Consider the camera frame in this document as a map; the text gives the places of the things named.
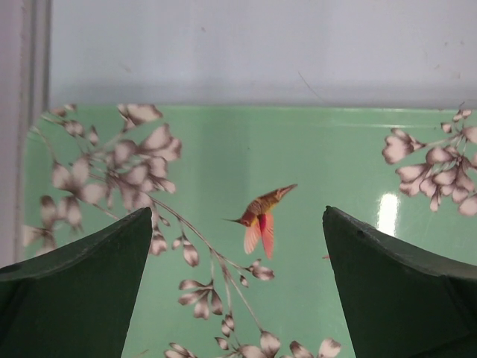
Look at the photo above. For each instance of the aluminium frame rail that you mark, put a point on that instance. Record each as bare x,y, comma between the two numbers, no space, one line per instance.
34,61

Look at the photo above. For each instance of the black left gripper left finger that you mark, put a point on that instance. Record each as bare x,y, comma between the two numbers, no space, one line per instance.
77,300

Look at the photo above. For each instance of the green floral tray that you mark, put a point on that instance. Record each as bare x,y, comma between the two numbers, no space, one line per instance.
238,264

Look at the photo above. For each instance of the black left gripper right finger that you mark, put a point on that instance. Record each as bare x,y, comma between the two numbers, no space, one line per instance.
399,300

